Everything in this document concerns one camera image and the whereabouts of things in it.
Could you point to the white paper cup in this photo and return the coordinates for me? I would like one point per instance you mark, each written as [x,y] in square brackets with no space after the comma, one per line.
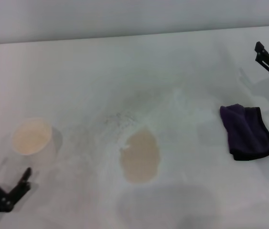
[31,137]

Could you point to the brown water stain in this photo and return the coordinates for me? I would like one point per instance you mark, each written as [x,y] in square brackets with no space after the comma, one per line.
[140,159]

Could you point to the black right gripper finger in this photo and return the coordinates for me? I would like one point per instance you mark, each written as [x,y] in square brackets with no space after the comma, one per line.
[265,58]

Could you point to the purple rag with black trim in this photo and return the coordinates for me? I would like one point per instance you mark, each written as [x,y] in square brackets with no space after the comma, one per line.
[246,131]

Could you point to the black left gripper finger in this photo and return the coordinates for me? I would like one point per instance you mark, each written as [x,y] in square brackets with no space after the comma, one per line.
[17,193]

